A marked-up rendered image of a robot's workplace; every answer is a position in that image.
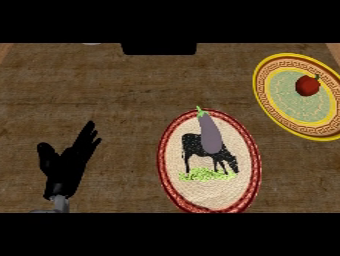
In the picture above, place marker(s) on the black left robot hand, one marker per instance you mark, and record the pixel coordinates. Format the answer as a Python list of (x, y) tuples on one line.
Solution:
[(66, 163)]

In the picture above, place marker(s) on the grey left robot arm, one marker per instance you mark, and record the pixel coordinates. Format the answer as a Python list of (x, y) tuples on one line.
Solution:
[(59, 204)]

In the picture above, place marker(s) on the yellow rimmed patterned plate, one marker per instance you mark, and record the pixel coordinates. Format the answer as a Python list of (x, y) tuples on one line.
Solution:
[(303, 96)]

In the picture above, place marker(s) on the red bell pepper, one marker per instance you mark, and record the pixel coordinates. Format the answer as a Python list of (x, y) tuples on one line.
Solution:
[(307, 85)]

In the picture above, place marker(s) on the oval woven placemat with cow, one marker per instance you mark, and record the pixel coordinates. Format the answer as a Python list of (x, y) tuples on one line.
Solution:
[(210, 188)]

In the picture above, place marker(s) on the purple eggplant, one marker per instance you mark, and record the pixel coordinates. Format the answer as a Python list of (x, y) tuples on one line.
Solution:
[(210, 135)]

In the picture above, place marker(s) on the black appliance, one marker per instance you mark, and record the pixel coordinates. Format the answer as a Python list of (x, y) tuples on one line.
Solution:
[(158, 48)]

